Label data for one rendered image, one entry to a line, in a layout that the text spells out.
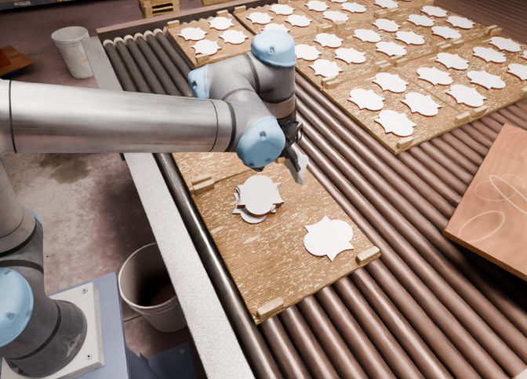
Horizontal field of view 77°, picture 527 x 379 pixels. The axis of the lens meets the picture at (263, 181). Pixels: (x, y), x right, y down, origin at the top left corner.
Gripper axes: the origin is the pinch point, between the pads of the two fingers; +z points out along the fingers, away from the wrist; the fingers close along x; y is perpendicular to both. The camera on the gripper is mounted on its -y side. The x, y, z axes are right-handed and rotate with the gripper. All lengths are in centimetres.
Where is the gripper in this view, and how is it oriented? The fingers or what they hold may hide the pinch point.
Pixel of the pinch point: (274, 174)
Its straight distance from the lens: 82.9
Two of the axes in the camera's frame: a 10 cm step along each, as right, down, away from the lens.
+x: -8.2, -4.2, 3.8
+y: 5.6, -6.8, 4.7
